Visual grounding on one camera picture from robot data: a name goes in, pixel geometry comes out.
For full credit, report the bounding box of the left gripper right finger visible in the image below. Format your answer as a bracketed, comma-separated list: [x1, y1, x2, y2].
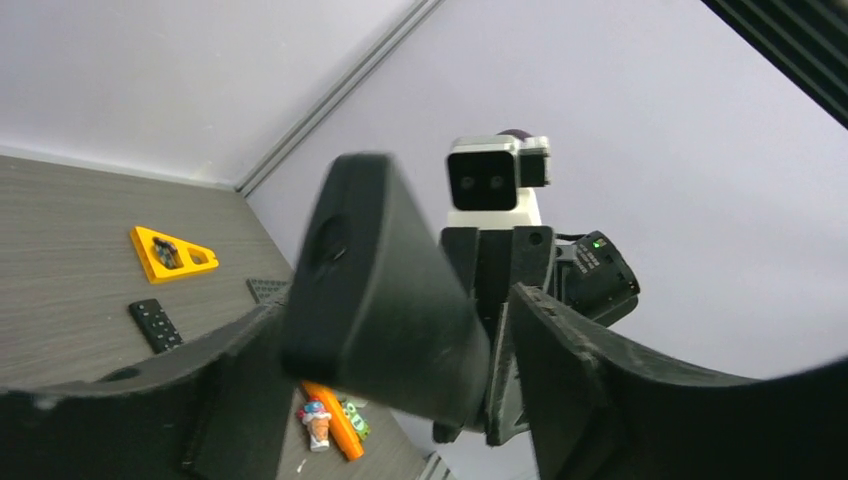
[508, 285, 847, 479]

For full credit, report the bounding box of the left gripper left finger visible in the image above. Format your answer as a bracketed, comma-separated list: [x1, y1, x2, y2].
[1, 299, 294, 479]

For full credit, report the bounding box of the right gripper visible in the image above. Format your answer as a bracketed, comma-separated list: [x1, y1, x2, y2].
[432, 226, 555, 446]

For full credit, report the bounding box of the black remote control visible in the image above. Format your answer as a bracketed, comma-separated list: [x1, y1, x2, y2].
[128, 299, 184, 355]
[280, 153, 490, 427]

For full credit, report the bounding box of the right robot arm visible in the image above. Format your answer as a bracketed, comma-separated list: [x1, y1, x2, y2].
[440, 226, 641, 446]

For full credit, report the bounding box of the small ice cream toy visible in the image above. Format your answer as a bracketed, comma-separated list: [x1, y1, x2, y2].
[296, 398, 333, 452]

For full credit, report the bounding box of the green frog toy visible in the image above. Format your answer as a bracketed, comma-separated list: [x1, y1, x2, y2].
[340, 400, 371, 441]

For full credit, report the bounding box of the orange plastic flashlight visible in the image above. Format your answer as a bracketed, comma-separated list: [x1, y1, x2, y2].
[302, 381, 365, 461]

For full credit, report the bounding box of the grey lego baseplate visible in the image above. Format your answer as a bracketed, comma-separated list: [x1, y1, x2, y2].
[246, 278, 290, 305]

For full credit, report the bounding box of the yellow triangular toy block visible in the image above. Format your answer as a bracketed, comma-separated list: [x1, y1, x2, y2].
[130, 226, 220, 285]

